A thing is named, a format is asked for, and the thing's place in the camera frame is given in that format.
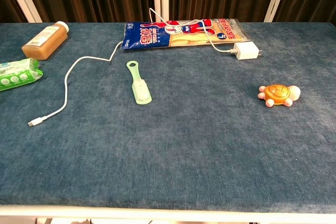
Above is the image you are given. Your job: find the light green plastic brush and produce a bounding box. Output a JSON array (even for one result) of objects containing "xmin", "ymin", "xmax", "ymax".
[{"xmin": 126, "ymin": 60, "xmax": 153, "ymax": 105}]

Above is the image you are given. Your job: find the blue table cloth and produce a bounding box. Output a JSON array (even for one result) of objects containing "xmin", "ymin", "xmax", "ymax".
[{"xmin": 0, "ymin": 22, "xmax": 336, "ymax": 214}]

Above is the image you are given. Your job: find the blue red printed gloves bag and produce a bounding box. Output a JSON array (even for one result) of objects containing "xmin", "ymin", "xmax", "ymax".
[{"xmin": 122, "ymin": 18, "xmax": 249, "ymax": 51}]

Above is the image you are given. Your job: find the small orange turtle toy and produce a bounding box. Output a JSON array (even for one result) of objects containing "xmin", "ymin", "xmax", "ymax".
[{"xmin": 257, "ymin": 84, "xmax": 301, "ymax": 109}]

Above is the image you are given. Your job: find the white USB wall charger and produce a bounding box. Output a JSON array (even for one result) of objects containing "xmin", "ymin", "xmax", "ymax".
[{"xmin": 233, "ymin": 41, "xmax": 264, "ymax": 61}]

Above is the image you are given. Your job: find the white USB charging cable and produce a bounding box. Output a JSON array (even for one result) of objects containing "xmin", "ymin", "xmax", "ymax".
[{"xmin": 28, "ymin": 7, "xmax": 238, "ymax": 127}]

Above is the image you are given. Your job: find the amber liquid plastic bottle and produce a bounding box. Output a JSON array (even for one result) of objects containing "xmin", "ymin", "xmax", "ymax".
[{"xmin": 21, "ymin": 21, "xmax": 70, "ymax": 60}]

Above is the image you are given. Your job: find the green wet wipes pack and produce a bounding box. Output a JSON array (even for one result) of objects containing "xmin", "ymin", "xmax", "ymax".
[{"xmin": 0, "ymin": 57, "xmax": 44, "ymax": 92}]

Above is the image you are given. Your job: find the white table frame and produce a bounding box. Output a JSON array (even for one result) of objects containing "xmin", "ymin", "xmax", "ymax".
[{"xmin": 0, "ymin": 204, "xmax": 336, "ymax": 224}]

